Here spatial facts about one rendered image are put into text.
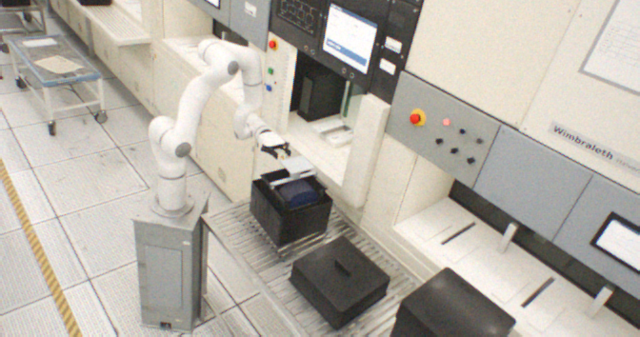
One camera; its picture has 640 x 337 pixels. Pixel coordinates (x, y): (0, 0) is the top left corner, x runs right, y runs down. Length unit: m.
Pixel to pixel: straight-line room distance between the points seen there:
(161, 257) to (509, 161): 1.55
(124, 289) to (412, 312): 1.78
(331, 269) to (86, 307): 1.49
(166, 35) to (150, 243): 1.94
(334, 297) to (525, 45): 1.07
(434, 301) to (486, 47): 0.86
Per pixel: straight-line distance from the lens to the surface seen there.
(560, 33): 1.52
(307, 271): 1.82
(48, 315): 2.88
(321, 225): 2.10
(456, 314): 1.67
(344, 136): 2.58
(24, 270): 3.12
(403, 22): 1.79
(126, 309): 2.80
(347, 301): 1.76
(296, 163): 1.96
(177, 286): 2.39
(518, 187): 1.65
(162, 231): 2.16
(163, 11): 3.67
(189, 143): 1.92
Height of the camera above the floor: 2.21
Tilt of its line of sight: 33 degrees down
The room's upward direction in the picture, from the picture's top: 10 degrees clockwise
